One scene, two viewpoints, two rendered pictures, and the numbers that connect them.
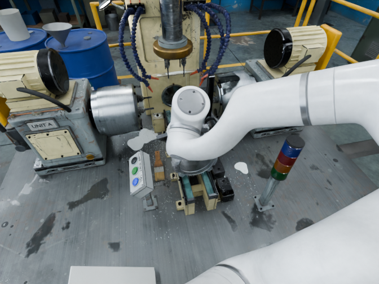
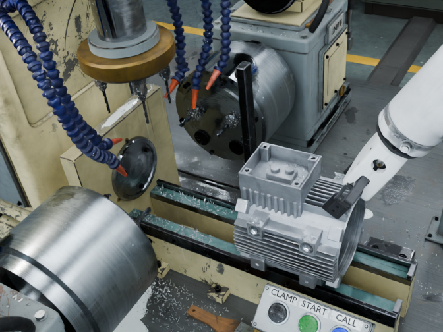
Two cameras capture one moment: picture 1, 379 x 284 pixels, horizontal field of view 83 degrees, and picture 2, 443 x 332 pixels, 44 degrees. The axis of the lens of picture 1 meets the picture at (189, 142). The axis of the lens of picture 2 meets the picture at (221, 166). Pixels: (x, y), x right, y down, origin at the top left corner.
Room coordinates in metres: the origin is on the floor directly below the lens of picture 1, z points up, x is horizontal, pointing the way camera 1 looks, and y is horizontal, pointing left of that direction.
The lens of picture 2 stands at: (0.19, 0.60, 1.77)
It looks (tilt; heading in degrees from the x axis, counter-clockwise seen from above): 39 degrees down; 318
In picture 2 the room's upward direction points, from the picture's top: 7 degrees counter-clockwise
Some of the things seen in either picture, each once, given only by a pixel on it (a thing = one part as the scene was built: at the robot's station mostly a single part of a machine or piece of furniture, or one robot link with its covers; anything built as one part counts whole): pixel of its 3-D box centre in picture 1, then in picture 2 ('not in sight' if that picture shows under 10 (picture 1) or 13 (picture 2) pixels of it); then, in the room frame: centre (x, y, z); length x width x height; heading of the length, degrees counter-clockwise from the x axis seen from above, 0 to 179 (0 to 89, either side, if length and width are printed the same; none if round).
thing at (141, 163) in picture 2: (174, 96); (136, 168); (1.03, 0.09, 1.02); 0.15 x 0.02 x 0.15; 103
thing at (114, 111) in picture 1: (109, 111); (53, 290); (0.86, 0.41, 1.04); 0.37 x 0.25 x 0.25; 103
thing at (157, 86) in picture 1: (172, 96); (118, 176); (1.09, 0.10, 0.97); 0.30 x 0.11 x 0.34; 103
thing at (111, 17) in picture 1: (113, 22); not in sight; (5.13, 1.68, 0.14); 0.30 x 0.30 x 0.27
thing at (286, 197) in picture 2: not in sight; (280, 179); (0.68, 0.01, 1.11); 0.12 x 0.11 x 0.07; 14
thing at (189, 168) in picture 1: (190, 146); (301, 221); (0.64, 0.00, 1.02); 0.20 x 0.19 x 0.19; 14
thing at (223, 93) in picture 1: (235, 94); (241, 93); (1.02, -0.26, 1.04); 0.41 x 0.25 x 0.25; 103
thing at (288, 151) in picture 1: (292, 147); not in sight; (0.48, -0.35, 1.19); 0.06 x 0.06 x 0.04
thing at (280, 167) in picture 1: (283, 163); not in sight; (0.48, -0.35, 1.10); 0.06 x 0.06 x 0.04
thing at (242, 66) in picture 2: (209, 100); (248, 118); (0.85, -0.10, 1.12); 0.04 x 0.03 x 0.26; 13
